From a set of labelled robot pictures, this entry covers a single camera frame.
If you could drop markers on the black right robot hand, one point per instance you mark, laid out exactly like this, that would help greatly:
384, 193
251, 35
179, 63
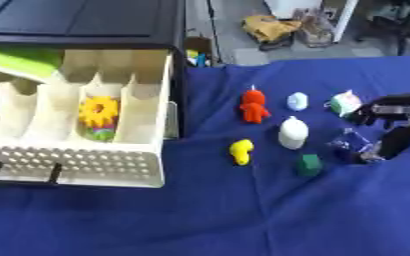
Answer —
398, 140

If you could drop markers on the pale compartment drawer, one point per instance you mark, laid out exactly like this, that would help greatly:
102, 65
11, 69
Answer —
57, 133

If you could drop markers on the dark blue toy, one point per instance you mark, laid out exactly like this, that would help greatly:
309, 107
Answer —
348, 146

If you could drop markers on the white and green toy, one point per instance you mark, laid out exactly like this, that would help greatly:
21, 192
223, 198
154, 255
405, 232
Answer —
345, 102

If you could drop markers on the green block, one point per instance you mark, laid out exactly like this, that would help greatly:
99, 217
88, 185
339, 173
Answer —
309, 165

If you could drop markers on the white toy bottle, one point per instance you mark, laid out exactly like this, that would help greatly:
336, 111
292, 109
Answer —
293, 133

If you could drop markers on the pale blue round toy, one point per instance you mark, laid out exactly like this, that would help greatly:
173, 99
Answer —
298, 101

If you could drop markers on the black chair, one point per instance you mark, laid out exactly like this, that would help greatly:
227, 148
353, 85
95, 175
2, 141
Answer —
398, 23

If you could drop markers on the red toy figure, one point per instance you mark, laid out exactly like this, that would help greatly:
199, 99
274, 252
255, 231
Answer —
253, 107

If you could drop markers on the yellow toy duck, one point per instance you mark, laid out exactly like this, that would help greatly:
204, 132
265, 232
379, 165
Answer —
242, 151

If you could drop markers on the white cabinet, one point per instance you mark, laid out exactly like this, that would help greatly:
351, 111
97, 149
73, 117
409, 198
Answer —
307, 8

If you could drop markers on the yellow bag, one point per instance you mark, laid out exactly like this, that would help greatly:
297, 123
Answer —
270, 28

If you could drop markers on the brown cardboard box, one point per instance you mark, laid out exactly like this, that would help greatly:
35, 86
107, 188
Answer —
198, 45

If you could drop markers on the green toy piece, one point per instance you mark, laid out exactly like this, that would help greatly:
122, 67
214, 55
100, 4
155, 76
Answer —
102, 134

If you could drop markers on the yellow toy gear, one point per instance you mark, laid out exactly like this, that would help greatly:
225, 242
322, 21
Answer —
98, 111

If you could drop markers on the black cabinet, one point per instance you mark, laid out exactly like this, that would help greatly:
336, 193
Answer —
80, 20

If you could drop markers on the green flat pad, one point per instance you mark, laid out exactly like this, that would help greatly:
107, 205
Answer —
16, 61

